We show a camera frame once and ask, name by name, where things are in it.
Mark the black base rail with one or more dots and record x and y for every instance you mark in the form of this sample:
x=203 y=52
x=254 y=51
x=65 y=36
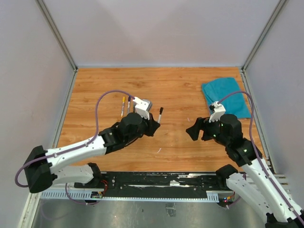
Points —
x=156 y=185

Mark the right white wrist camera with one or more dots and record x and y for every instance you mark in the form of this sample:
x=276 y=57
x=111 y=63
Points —
x=217 y=110

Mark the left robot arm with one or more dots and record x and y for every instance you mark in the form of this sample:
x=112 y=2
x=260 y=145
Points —
x=44 y=168

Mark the white marker blue end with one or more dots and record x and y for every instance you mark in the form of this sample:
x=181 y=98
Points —
x=129 y=104

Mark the white marker black tip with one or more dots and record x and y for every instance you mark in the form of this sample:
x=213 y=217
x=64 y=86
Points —
x=159 y=118

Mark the yellow capped white marker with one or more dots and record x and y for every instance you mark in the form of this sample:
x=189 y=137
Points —
x=123 y=105

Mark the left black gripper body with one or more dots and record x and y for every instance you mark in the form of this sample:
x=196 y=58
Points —
x=146 y=128

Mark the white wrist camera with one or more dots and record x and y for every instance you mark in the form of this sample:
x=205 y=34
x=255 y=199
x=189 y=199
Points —
x=217 y=110
x=142 y=107

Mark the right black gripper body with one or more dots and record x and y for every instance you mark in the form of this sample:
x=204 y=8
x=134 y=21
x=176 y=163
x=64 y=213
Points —
x=211 y=130

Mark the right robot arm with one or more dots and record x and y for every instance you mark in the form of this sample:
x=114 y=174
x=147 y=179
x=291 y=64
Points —
x=266 y=196

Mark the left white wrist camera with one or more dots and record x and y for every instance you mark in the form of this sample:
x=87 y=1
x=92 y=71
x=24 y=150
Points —
x=142 y=107

